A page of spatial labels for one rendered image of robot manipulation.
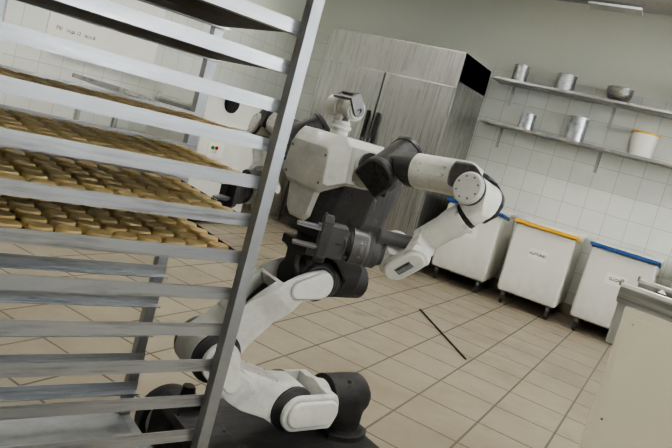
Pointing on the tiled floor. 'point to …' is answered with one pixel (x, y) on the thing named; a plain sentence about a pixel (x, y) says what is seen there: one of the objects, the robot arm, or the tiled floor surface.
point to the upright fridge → (406, 105)
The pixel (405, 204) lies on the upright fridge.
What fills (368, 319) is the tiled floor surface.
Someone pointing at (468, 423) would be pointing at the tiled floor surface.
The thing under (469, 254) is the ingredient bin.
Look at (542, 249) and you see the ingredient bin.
